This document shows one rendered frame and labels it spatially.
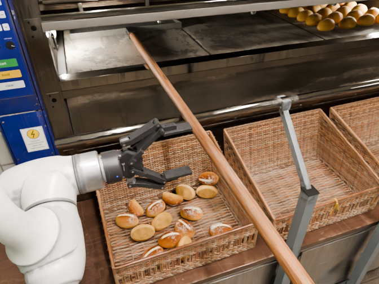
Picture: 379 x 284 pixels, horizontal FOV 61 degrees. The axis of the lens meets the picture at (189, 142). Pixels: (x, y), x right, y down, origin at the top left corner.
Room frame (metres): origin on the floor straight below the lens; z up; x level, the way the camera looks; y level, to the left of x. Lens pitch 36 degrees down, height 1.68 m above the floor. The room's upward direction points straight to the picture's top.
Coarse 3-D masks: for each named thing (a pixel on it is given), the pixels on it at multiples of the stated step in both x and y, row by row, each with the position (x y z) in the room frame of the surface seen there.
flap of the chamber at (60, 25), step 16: (304, 0) 1.20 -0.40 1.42; (320, 0) 1.22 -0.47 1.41; (336, 0) 1.24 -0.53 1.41; (352, 0) 1.27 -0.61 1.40; (368, 0) 1.29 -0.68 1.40; (112, 16) 0.98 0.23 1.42; (128, 16) 0.99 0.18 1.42; (144, 16) 1.01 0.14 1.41; (160, 16) 1.02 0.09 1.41; (176, 16) 1.04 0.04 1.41; (192, 16) 1.06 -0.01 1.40
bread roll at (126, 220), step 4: (124, 212) 0.91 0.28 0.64; (120, 216) 0.89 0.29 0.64; (124, 216) 0.89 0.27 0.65; (128, 216) 0.89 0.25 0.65; (132, 216) 0.89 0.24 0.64; (116, 220) 0.88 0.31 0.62; (120, 220) 0.88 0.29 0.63; (124, 220) 0.87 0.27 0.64; (128, 220) 0.87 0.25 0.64; (132, 220) 0.88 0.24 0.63; (136, 220) 0.88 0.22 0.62; (120, 224) 0.87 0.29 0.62; (124, 224) 0.86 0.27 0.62; (128, 224) 0.86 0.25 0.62; (132, 224) 0.87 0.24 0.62; (136, 224) 0.88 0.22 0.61
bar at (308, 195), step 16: (288, 96) 0.94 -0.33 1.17; (304, 96) 0.95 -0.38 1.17; (320, 96) 0.97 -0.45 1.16; (208, 112) 0.84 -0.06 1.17; (224, 112) 0.85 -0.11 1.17; (240, 112) 0.87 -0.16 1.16; (288, 112) 0.92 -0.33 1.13; (112, 128) 0.75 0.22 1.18; (128, 128) 0.76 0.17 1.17; (288, 128) 0.87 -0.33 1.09; (64, 144) 0.69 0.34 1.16; (80, 144) 0.71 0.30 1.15; (304, 176) 0.76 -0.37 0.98; (304, 192) 0.73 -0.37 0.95; (304, 208) 0.71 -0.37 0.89; (304, 224) 0.71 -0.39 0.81; (288, 240) 0.73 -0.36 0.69; (368, 256) 0.87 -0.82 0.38; (352, 272) 0.90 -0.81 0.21
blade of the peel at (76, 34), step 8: (128, 24) 1.72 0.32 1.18; (136, 24) 1.72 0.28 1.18; (144, 24) 1.72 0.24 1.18; (152, 24) 1.72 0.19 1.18; (160, 24) 1.64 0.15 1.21; (168, 24) 1.66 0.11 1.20; (176, 24) 1.67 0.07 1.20; (72, 32) 1.59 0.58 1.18; (80, 32) 1.59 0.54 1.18; (88, 32) 1.52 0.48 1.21; (96, 32) 1.53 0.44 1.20; (104, 32) 1.54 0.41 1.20; (112, 32) 1.56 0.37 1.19; (120, 32) 1.57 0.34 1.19; (136, 32) 1.60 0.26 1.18
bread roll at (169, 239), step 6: (162, 234) 0.80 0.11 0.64; (168, 234) 0.80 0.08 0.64; (174, 234) 0.80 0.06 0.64; (180, 234) 0.81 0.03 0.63; (162, 240) 0.78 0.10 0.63; (168, 240) 0.78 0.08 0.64; (174, 240) 0.78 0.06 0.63; (162, 246) 0.77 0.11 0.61; (168, 246) 0.76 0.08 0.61; (174, 246) 0.77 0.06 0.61
